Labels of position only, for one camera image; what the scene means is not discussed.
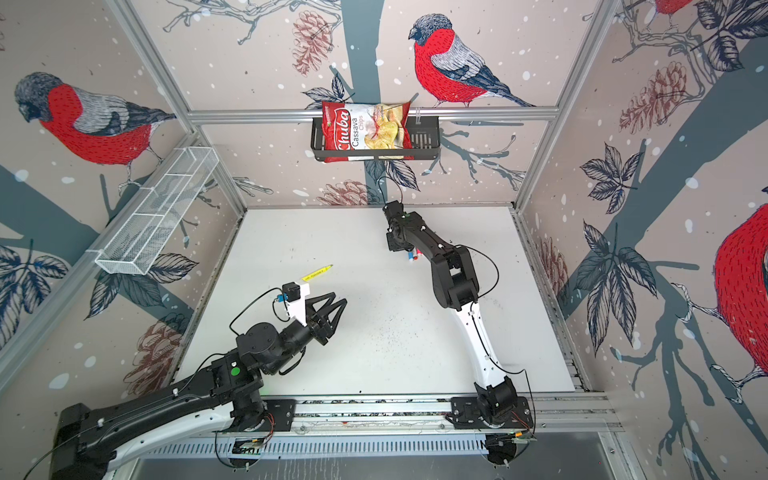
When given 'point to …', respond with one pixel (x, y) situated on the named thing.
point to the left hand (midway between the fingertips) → (338, 301)
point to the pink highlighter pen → (418, 251)
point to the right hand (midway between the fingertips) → (397, 248)
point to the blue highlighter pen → (410, 255)
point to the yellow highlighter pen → (317, 273)
